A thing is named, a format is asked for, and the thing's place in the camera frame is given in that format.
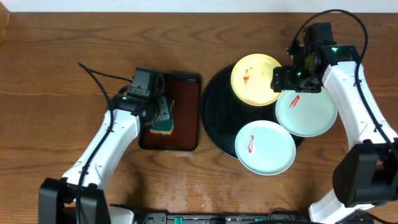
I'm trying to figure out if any green yellow sponge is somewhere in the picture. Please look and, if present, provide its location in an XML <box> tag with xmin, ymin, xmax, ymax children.
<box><xmin>150</xmin><ymin>100</ymin><xmax>174</xmax><ymax>135</ymax></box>

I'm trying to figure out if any light green plate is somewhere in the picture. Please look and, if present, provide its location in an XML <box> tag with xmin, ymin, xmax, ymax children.
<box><xmin>275</xmin><ymin>88</ymin><xmax>338</xmax><ymax>138</ymax></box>
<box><xmin>234</xmin><ymin>120</ymin><xmax>296</xmax><ymax>175</ymax></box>

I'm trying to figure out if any yellow plate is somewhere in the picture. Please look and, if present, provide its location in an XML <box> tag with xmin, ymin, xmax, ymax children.
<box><xmin>231</xmin><ymin>54</ymin><xmax>282</xmax><ymax>106</ymax></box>

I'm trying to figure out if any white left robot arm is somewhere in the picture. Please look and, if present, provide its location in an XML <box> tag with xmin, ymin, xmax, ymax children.
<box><xmin>39</xmin><ymin>94</ymin><xmax>152</xmax><ymax>223</ymax></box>

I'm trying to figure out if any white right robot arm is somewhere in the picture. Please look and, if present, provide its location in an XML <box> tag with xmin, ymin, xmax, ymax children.
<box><xmin>271</xmin><ymin>45</ymin><xmax>397</xmax><ymax>223</ymax></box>

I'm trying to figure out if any rectangular black water tray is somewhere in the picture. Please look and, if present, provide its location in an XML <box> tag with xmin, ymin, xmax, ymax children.
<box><xmin>139</xmin><ymin>73</ymin><xmax>201</xmax><ymax>151</ymax></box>

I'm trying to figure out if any round black tray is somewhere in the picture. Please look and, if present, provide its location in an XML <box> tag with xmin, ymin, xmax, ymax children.
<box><xmin>200</xmin><ymin>63</ymin><xmax>305</xmax><ymax>160</ymax></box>

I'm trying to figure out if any light green plate front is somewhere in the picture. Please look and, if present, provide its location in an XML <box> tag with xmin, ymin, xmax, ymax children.
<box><xmin>234</xmin><ymin>120</ymin><xmax>296</xmax><ymax>175</ymax></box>

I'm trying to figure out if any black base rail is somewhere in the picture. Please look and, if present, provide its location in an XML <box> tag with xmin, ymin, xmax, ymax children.
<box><xmin>133</xmin><ymin>213</ymin><xmax>309</xmax><ymax>224</ymax></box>

